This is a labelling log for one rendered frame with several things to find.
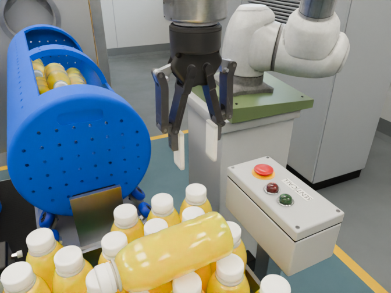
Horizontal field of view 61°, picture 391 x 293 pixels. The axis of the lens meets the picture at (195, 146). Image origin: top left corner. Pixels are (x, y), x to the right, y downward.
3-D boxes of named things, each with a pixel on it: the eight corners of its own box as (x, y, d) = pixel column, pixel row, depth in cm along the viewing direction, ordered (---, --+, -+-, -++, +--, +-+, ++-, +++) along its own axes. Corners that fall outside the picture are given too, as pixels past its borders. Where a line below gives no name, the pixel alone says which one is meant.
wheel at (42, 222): (54, 204, 74) (46, 202, 73) (57, 217, 70) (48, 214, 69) (45, 220, 74) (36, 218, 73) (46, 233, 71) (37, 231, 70)
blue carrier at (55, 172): (86, 89, 149) (78, 22, 135) (153, 199, 80) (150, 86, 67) (16, 97, 137) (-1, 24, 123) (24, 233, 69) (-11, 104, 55)
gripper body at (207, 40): (209, 15, 51) (208, 74, 56) (157, 20, 48) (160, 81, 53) (235, 22, 45) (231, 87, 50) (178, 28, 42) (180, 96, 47)
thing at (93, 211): (124, 225, 75) (117, 180, 69) (127, 232, 73) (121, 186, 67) (78, 239, 71) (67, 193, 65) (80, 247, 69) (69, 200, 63)
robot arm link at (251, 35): (226, 60, 126) (234, -2, 115) (274, 69, 122) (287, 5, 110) (214, 72, 113) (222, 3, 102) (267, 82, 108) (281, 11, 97)
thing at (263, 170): (265, 165, 65) (265, 161, 64) (277, 175, 62) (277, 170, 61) (249, 170, 63) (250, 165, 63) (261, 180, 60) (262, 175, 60)
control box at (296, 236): (263, 193, 73) (268, 153, 68) (332, 256, 58) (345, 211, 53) (224, 206, 69) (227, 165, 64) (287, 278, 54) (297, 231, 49)
